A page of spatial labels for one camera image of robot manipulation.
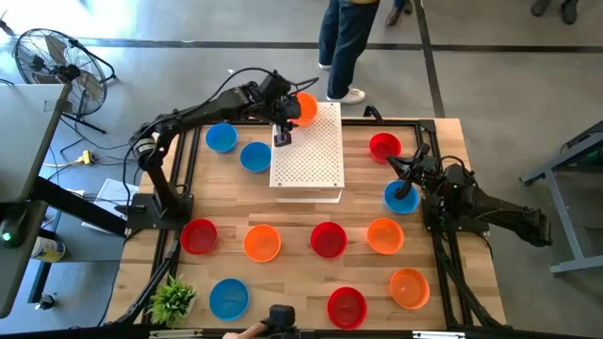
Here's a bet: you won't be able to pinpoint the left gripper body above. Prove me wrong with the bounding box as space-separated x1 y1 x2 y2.
268 93 302 127

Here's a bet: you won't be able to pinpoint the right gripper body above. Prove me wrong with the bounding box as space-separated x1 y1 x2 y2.
396 143 442 200

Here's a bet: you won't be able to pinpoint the red mini bowl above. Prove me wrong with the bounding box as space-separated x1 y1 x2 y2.
327 286 368 331
310 221 349 259
368 132 403 165
180 218 219 256

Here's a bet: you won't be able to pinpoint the blue mini bowl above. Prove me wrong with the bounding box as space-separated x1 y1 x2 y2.
239 141 273 174
204 122 239 154
208 277 250 323
383 180 421 216

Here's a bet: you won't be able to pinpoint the orange mini bowl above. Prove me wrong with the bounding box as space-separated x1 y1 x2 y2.
292 91 319 128
367 217 405 256
389 267 431 311
242 223 283 264

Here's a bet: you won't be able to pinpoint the white perforated metal shelf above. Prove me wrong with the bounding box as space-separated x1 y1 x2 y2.
269 101 345 204

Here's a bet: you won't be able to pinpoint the person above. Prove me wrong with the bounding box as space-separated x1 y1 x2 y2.
530 0 579 25
384 0 415 27
318 0 381 105

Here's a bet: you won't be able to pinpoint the small green potted plant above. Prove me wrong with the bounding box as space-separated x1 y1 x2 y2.
146 275 199 329

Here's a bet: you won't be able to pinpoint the person's hand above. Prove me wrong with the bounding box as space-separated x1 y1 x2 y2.
221 321 270 339

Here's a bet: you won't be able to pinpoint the black floor fan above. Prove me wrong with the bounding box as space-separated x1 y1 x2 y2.
12 27 117 136

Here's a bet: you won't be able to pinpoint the grey desk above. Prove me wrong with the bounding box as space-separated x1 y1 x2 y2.
0 83 131 319

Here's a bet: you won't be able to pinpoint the white yellow spray can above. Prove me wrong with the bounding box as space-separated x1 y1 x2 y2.
30 235 67 264

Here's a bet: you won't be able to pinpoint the black device with green light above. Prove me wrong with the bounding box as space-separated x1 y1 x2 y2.
0 206 30 250

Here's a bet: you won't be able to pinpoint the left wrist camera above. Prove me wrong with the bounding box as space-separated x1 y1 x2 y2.
257 70 293 100

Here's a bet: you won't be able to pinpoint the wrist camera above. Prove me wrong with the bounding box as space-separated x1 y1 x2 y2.
257 70 293 100
440 162 472 189

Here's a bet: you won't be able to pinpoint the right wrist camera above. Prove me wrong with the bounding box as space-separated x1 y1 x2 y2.
440 162 472 189

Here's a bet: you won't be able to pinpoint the black aluminium table frame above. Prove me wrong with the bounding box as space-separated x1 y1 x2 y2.
107 104 510 339

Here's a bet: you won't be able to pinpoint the grey metal workbench frame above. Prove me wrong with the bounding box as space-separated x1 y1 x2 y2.
519 120 603 277

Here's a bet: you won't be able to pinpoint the black table-level camera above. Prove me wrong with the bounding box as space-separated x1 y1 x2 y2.
267 304 297 331

